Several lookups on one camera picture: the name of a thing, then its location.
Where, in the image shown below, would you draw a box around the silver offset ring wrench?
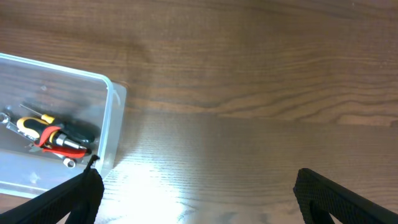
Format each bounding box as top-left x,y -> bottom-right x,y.
1,112 -> 76,169

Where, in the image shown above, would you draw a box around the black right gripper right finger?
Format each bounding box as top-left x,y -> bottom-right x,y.
293,168 -> 397,224

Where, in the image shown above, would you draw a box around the small yellow black screwdriver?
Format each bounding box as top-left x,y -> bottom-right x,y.
19,104 -> 95,143

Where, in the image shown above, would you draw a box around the clear plastic container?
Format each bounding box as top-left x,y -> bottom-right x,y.
1,54 -> 127,198

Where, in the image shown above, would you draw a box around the red black side cutters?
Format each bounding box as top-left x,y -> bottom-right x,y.
29,126 -> 91,159

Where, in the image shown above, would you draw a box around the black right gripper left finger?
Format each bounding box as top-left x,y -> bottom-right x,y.
1,155 -> 104,224

